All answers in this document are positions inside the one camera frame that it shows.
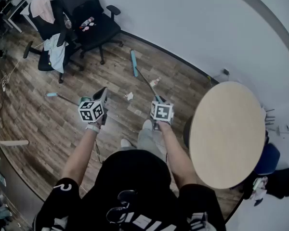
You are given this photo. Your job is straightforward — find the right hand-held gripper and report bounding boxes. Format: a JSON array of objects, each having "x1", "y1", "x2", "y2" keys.
[{"x1": 150, "y1": 96, "x2": 175, "y2": 131}]

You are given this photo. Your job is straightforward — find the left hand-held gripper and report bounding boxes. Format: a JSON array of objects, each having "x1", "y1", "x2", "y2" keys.
[{"x1": 78, "y1": 87, "x2": 109, "y2": 125}]

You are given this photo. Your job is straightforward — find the small plastic bottle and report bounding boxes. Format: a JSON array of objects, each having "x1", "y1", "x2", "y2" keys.
[{"x1": 149, "y1": 77, "x2": 162, "y2": 88}]

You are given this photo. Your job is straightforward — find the teal broom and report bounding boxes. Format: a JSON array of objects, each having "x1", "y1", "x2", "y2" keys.
[{"x1": 130, "y1": 50, "x2": 165, "y2": 103}]

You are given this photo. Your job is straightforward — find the teal long-handled dustpan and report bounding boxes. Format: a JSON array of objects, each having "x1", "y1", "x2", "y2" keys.
[{"x1": 46, "y1": 92, "x2": 93, "y2": 105}]

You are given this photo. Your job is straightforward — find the person's right forearm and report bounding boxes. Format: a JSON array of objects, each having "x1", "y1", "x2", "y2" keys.
[{"x1": 158, "y1": 120, "x2": 198, "y2": 190}]

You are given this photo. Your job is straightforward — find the person's left forearm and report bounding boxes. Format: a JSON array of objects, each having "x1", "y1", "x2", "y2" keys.
[{"x1": 61, "y1": 123, "x2": 102, "y2": 185}]

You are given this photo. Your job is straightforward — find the person's right white shoe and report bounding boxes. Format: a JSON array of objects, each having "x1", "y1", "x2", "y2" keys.
[{"x1": 142, "y1": 119, "x2": 154, "y2": 131}]

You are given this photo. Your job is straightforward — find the person's white shoe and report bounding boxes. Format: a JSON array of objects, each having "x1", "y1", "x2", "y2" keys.
[
  {"x1": 120, "y1": 138, "x2": 133, "y2": 149},
  {"x1": 142, "y1": 119, "x2": 154, "y2": 131}
]

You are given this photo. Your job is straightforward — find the person's grey trousers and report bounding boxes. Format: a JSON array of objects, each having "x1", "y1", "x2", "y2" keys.
[{"x1": 120, "y1": 128, "x2": 174, "y2": 163}]

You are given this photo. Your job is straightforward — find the white wristband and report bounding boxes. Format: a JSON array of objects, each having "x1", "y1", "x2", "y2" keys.
[{"x1": 85, "y1": 123, "x2": 101, "y2": 134}]

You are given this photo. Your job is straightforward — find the round black stool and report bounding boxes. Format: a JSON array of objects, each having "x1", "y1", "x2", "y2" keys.
[{"x1": 183, "y1": 115, "x2": 195, "y2": 150}]

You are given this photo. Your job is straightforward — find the person's left white shoe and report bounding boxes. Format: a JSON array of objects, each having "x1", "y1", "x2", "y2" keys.
[{"x1": 120, "y1": 138, "x2": 133, "y2": 149}]

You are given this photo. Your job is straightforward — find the light blue cloth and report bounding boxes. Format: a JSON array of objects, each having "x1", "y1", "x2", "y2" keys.
[{"x1": 43, "y1": 34, "x2": 68, "y2": 74}]

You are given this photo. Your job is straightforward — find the person's black printed shirt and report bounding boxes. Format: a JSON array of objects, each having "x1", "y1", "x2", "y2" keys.
[{"x1": 32, "y1": 149, "x2": 227, "y2": 231}]

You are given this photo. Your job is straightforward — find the black office chair with armrests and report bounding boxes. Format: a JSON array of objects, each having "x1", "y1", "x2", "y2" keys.
[{"x1": 58, "y1": 0, "x2": 124, "y2": 66}]

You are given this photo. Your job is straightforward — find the round beige table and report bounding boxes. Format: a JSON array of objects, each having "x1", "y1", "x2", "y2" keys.
[{"x1": 189, "y1": 81, "x2": 266, "y2": 190}]

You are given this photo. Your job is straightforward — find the bottle with red cap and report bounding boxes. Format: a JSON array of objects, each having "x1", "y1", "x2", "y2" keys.
[{"x1": 79, "y1": 17, "x2": 95, "y2": 30}]

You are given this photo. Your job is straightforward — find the black office chair with cloths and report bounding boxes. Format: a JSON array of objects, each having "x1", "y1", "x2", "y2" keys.
[{"x1": 23, "y1": 0, "x2": 85, "y2": 84}]

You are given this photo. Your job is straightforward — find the pale wooden plank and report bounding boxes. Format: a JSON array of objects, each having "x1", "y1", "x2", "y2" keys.
[{"x1": 0, "y1": 140, "x2": 29, "y2": 147}]

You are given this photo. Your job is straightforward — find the eyeglasses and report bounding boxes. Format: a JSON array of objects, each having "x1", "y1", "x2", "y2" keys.
[{"x1": 105, "y1": 189, "x2": 138, "y2": 225}]

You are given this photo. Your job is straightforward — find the dark metal rack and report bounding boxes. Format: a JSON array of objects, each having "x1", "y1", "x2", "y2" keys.
[{"x1": 264, "y1": 107, "x2": 276, "y2": 126}]

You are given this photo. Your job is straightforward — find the blue chair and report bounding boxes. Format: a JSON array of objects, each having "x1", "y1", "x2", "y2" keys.
[{"x1": 254, "y1": 142, "x2": 281, "y2": 177}]

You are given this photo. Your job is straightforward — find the white desk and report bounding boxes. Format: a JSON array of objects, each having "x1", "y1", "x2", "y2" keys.
[{"x1": 0, "y1": 0, "x2": 39, "y2": 33}]

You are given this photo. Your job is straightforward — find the white and pink cloth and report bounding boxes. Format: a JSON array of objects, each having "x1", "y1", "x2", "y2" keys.
[{"x1": 249, "y1": 176, "x2": 269, "y2": 206}]

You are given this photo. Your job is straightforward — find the black bag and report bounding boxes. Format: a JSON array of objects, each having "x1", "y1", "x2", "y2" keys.
[{"x1": 243, "y1": 167, "x2": 289, "y2": 201}]

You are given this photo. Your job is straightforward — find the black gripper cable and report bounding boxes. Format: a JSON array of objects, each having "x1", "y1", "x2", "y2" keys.
[{"x1": 93, "y1": 138, "x2": 105, "y2": 165}]

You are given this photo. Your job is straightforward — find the white bracket pieces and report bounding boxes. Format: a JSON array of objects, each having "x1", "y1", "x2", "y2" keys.
[{"x1": 274, "y1": 124, "x2": 289, "y2": 137}]

